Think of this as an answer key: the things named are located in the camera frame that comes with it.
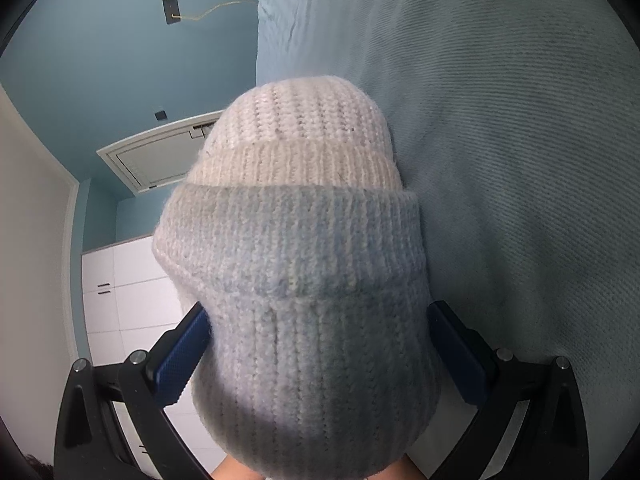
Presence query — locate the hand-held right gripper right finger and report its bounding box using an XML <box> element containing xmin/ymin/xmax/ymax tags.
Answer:
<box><xmin>426</xmin><ymin>301</ymin><xmax>592</xmax><ymax>480</ymax></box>

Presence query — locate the bed with teal sheet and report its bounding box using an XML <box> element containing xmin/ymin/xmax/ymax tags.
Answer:
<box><xmin>256</xmin><ymin>0</ymin><xmax>640</xmax><ymax>480</ymax></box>

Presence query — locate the white room door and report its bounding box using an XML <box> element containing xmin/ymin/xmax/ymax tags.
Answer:
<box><xmin>96</xmin><ymin>110</ymin><xmax>225</xmax><ymax>196</ymax></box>

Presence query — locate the cream and blue knit sweater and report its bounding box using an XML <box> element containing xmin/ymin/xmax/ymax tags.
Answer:
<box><xmin>151</xmin><ymin>75</ymin><xmax>444</xmax><ymax>479</ymax></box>

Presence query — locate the thin white charging cable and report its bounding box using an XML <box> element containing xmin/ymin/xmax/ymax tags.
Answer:
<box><xmin>172</xmin><ymin>0</ymin><xmax>259</xmax><ymax>25</ymax></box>

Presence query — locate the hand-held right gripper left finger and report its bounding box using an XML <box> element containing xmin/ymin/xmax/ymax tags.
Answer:
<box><xmin>54</xmin><ymin>301</ymin><xmax>211</xmax><ymax>480</ymax></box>

